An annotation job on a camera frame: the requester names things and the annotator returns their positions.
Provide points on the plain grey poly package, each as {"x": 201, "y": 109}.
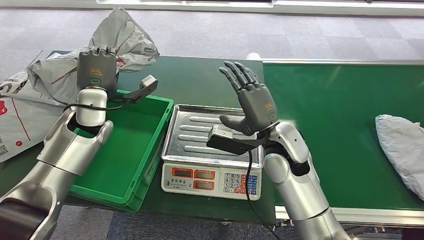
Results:
{"x": 404, "y": 149}

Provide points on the white electronic weighing scale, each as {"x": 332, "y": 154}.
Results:
{"x": 198, "y": 145}

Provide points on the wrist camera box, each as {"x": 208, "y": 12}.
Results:
{"x": 228, "y": 140}
{"x": 142, "y": 89}

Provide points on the grey red-print package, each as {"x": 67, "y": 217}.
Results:
{"x": 129, "y": 39}

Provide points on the green conveyor belt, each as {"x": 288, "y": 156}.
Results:
{"x": 338, "y": 132}

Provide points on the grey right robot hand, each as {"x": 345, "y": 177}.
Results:
{"x": 258, "y": 102}

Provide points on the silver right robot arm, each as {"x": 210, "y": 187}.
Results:
{"x": 298, "y": 185}

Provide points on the green plastic crate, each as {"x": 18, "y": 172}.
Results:
{"x": 132, "y": 145}

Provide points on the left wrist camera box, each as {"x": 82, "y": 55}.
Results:
{"x": 142, "y": 89}

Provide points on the white wall ledge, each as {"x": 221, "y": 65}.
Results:
{"x": 298, "y": 7}

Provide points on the white conveyor roller end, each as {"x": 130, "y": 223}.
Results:
{"x": 253, "y": 56}

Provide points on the large white mailer bag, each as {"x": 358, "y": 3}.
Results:
{"x": 23, "y": 122}

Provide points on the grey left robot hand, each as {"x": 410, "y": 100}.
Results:
{"x": 97, "y": 69}

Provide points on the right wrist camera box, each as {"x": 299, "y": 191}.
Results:
{"x": 228, "y": 140}

